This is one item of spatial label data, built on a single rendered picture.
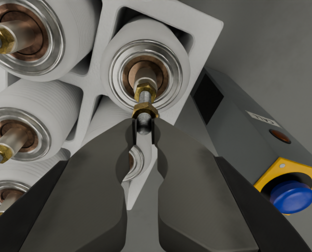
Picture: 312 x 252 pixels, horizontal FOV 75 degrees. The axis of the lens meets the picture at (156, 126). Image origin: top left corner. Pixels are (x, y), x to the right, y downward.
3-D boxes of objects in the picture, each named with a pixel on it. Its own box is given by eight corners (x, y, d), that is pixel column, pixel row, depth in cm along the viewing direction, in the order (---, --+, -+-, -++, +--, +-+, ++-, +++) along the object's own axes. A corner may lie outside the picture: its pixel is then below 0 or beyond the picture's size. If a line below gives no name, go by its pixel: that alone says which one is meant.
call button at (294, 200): (280, 169, 20) (292, 185, 19) (310, 178, 21) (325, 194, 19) (256, 194, 22) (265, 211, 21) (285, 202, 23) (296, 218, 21)
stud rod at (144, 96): (149, 91, 19) (149, 137, 13) (139, 88, 19) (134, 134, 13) (152, 82, 19) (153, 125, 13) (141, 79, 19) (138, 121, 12)
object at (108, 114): (153, 118, 44) (156, 181, 29) (110, 123, 45) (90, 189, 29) (146, 75, 39) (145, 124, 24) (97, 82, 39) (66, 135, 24)
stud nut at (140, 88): (151, 104, 18) (151, 108, 18) (133, 99, 18) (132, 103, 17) (157, 84, 17) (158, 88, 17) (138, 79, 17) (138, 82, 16)
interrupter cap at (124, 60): (105, 102, 22) (104, 105, 22) (113, 29, 19) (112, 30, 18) (170, 115, 24) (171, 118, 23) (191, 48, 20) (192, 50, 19)
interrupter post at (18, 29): (12, 45, 19) (-11, 53, 16) (5, 16, 18) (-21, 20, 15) (39, 48, 19) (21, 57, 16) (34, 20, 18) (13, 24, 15)
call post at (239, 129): (202, 64, 45) (279, 155, 19) (229, 75, 47) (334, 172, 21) (188, 92, 49) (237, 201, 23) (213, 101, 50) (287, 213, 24)
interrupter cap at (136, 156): (148, 175, 29) (148, 179, 28) (96, 182, 29) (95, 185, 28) (139, 131, 25) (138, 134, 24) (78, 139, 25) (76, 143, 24)
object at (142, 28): (115, 65, 38) (94, 110, 22) (123, 7, 33) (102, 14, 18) (165, 76, 39) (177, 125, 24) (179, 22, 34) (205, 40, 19)
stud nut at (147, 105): (152, 127, 15) (152, 133, 14) (129, 121, 15) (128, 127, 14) (160, 104, 14) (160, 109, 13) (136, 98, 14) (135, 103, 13)
